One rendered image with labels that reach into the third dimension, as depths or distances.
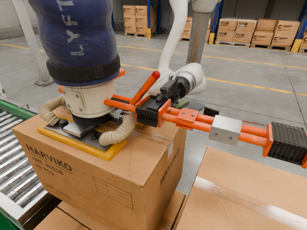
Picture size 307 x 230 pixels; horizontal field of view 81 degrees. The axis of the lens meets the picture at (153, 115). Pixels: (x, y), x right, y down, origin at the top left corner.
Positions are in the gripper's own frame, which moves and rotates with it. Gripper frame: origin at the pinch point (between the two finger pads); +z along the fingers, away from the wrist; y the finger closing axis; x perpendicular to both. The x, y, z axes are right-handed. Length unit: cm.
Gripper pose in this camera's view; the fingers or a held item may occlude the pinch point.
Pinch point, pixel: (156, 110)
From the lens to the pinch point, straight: 55.7
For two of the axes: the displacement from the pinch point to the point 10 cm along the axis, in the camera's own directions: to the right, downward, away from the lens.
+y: 0.0, 8.4, 5.5
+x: -8.8, -2.6, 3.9
